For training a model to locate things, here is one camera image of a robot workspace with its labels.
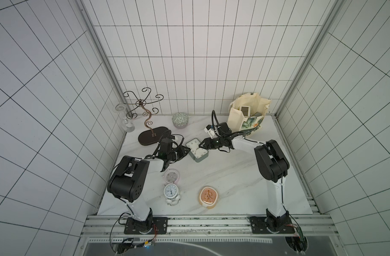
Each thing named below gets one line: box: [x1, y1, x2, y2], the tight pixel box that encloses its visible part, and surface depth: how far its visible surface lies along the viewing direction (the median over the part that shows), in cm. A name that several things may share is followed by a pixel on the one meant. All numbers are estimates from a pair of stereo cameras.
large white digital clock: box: [239, 105, 251, 118], surface depth 102 cm
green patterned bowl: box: [171, 112, 189, 130], surface depth 112 cm
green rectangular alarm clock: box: [185, 138, 209, 163], surface depth 97 cm
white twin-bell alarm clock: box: [163, 182, 181, 206], surface depth 80 cm
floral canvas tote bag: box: [227, 92, 272, 137], surface depth 97 cm
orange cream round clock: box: [198, 186, 219, 210], surface depth 81 cm
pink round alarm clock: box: [164, 168, 180, 184], surface depth 89 cm
